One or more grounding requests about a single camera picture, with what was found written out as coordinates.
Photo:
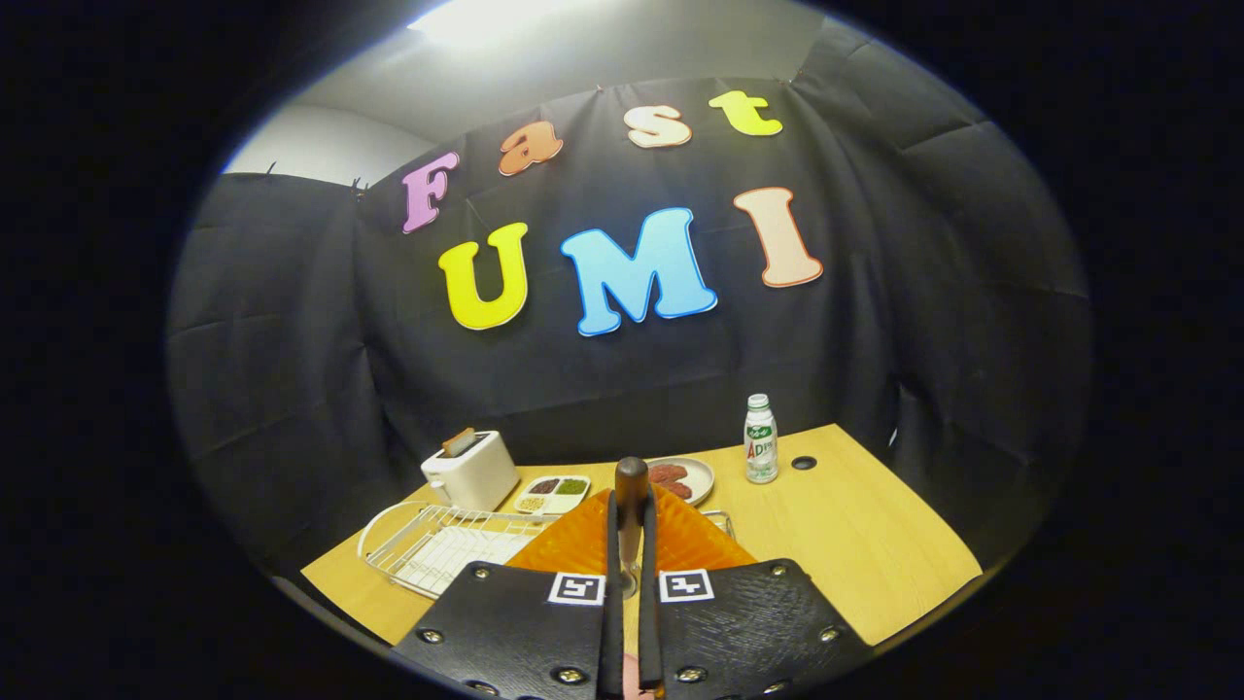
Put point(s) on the white divided dish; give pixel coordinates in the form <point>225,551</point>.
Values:
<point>564,504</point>

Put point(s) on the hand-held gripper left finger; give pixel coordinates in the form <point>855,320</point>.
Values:
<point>515,632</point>

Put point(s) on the black table grommet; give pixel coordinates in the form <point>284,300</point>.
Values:
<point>804,463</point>

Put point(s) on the dark red beans pile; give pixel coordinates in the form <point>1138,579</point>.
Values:
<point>545,485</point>

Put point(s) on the red meat piece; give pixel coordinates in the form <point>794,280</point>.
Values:
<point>678,489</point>
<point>669,473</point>

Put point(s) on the white drink bottle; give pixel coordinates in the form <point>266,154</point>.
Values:
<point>761,447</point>

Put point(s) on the brown toast slice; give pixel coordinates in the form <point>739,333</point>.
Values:
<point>459,442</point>

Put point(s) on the white toaster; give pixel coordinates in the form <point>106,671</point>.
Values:
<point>476,476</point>

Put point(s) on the beige round plate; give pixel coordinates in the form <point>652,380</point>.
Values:
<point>702,481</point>

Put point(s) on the green beans pile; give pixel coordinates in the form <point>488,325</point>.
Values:
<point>572,486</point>

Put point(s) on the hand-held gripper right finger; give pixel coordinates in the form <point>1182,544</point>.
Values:
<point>748,632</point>

